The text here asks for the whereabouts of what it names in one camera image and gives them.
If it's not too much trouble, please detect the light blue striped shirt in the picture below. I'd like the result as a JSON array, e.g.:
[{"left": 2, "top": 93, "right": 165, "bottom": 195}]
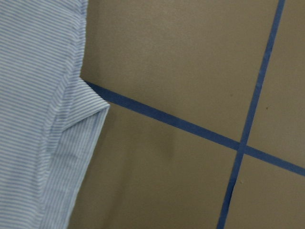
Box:
[{"left": 0, "top": 0, "right": 110, "bottom": 229}]

